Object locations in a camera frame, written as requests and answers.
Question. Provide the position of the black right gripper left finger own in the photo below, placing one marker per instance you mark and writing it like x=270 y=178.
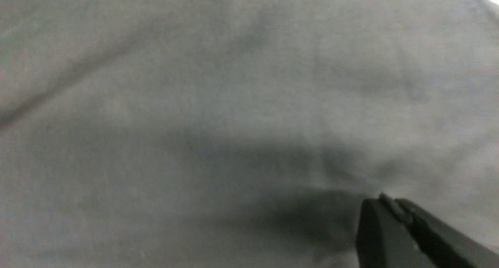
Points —
x=383 y=242

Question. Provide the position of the dark gray long-sleeve shirt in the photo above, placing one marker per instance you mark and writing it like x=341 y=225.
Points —
x=239 y=133

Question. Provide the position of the black right gripper right finger own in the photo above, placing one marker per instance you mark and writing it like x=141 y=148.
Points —
x=444 y=245

